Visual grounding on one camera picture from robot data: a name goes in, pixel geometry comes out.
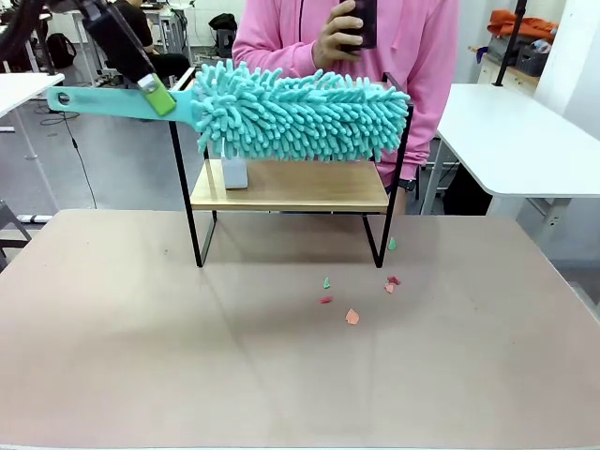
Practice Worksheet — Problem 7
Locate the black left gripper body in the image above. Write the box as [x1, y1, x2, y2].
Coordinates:
[77, 0, 158, 88]

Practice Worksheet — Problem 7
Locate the white power strip box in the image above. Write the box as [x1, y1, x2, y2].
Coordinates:
[219, 157, 249, 191]

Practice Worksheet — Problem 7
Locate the teal microfiber duster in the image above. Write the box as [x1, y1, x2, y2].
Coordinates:
[46, 59, 412, 164]

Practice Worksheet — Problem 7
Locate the black mesh pen holder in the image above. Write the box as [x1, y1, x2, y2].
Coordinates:
[337, 0, 379, 53]

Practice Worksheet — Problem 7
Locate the two-tier wooden metal shelf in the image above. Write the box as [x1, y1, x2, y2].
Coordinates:
[166, 67, 415, 269]

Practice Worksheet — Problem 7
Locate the person's right hand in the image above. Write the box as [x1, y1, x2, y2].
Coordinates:
[312, 0, 365, 70]

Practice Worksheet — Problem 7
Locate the person in black clothes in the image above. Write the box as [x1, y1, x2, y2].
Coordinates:
[113, 0, 191, 79]

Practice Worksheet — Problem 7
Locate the black backpack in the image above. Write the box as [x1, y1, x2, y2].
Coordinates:
[45, 32, 78, 70]

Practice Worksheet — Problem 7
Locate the black bag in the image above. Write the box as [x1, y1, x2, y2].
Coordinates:
[208, 12, 239, 34]

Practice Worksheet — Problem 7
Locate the white desk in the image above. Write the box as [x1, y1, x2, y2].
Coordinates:
[0, 71, 66, 118]

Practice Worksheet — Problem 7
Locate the person in pink hoodie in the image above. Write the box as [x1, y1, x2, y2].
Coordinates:
[232, 0, 461, 188]

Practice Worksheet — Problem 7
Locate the white wood-topped cabinet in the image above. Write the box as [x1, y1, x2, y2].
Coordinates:
[468, 45, 540, 98]

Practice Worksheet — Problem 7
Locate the white table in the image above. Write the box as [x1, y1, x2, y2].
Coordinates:
[435, 82, 600, 249]

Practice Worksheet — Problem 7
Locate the black pole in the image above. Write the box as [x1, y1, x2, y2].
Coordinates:
[495, 0, 529, 89]

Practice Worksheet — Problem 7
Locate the orange cloth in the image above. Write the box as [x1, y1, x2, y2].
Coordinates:
[486, 9, 560, 42]

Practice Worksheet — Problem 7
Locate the dark plastic crate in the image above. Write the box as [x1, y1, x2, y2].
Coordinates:
[515, 42, 552, 78]

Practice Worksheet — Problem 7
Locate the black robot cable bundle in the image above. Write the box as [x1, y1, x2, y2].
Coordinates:
[0, 0, 48, 65]

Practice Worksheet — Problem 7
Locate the thin black floor cable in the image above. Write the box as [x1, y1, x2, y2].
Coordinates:
[63, 119, 98, 210]

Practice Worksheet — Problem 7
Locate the grey chair frame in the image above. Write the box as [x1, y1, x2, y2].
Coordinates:
[0, 199, 33, 273]

